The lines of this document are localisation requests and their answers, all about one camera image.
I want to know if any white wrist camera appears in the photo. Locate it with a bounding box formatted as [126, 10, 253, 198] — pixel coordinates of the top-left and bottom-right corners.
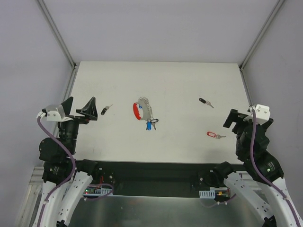
[36, 105, 62, 122]
[244, 104, 270, 125]

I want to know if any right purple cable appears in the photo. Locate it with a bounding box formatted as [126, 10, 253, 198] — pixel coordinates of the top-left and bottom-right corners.
[201, 108, 300, 227]

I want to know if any red tag key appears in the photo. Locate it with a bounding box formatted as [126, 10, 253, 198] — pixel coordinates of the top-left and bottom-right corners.
[206, 131, 226, 139]

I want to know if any black head silver key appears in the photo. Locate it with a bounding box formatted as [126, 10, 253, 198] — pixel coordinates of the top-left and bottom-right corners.
[198, 98, 214, 108]

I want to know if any aluminium table rail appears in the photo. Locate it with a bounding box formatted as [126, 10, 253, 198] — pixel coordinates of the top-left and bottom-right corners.
[36, 68, 77, 187]
[240, 69, 252, 105]

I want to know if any small silver key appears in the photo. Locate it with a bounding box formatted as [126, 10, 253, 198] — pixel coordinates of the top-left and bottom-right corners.
[100, 105, 112, 115]

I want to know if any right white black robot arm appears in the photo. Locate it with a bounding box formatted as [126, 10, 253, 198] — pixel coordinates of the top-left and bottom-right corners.
[212, 105, 303, 227]

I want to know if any blue head key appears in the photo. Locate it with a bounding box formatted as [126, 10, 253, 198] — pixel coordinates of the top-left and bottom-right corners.
[146, 121, 156, 131]

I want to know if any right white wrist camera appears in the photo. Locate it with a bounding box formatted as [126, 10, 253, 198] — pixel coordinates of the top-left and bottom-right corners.
[244, 104, 270, 125]

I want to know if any right white cable duct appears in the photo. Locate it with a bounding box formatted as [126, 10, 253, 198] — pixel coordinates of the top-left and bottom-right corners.
[199, 190, 216, 199]

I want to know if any aluminium frame post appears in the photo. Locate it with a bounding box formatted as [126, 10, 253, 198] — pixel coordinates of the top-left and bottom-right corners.
[35, 0, 77, 70]
[239, 0, 286, 71]

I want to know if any left aluminium table rail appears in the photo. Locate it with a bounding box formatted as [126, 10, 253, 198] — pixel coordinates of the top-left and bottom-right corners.
[36, 68, 77, 187]

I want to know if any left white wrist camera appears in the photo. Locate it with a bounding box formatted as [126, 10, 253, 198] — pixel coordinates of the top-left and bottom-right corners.
[36, 105, 62, 122]

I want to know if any keyring with red tag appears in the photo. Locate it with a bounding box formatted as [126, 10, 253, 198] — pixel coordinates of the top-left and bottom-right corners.
[133, 97, 159, 123]

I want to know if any left aluminium frame post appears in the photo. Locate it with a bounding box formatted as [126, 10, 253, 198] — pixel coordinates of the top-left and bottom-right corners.
[35, 0, 77, 70]

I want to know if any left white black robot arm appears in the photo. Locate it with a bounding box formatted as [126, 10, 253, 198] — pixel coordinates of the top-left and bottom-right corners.
[33, 96, 100, 227]

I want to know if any right aluminium frame post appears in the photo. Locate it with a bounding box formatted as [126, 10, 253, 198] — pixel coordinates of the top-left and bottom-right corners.
[239, 0, 286, 71]

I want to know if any right aluminium table rail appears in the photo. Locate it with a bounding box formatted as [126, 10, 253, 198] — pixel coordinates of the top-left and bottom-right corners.
[240, 69, 252, 105]

